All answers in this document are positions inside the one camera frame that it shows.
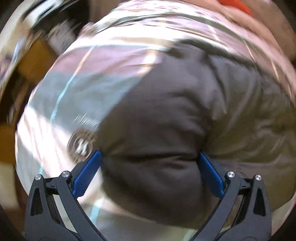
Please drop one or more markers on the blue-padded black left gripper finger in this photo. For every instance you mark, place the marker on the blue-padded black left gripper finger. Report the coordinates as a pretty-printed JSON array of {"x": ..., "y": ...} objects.
[{"x": 42, "y": 218}]

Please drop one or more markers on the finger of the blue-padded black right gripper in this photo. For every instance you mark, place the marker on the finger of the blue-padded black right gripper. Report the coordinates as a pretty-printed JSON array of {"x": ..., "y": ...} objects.
[{"x": 242, "y": 212}]

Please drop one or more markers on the dark olive hooded puffer jacket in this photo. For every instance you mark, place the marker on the dark olive hooded puffer jacket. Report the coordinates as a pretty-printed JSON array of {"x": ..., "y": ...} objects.
[{"x": 195, "y": 101}]

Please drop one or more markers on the wooden bedside cabinet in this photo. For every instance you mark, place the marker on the wooden bedside cabinet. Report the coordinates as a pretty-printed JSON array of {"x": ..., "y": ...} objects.
[{"x": 28, "y": 73}]

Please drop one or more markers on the pink bed pillow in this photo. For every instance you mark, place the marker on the pink bed pillow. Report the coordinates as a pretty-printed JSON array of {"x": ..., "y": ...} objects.
[{"x": 266, "y": 28}]

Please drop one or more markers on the red carrot plush pillow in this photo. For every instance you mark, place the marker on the red carrot plush pillow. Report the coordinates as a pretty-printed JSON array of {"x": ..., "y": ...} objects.
[{"x": 238, "y": 4}]

